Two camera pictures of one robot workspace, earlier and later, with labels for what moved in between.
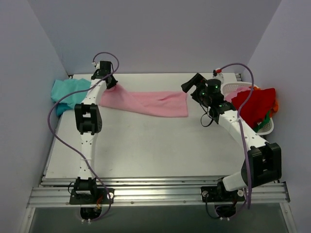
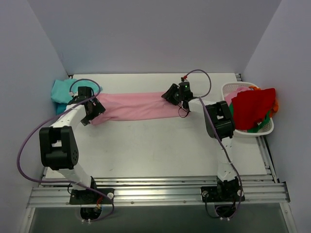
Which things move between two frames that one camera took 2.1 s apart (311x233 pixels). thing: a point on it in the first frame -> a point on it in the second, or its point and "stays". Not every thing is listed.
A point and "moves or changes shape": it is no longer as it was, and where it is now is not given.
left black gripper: x=111 y=81 -> x=95 y=110
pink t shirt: x=165 y=103 moves or changes shape
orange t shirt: x=275 y=109 stays
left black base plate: x=98 y=196 stays
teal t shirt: x=60 y=88 stays
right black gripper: x=196 y=84 -> x=171 y=93
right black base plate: x=220 y=194 stays
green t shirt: x=265 y=121 stays
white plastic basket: x=226 y=87 stays
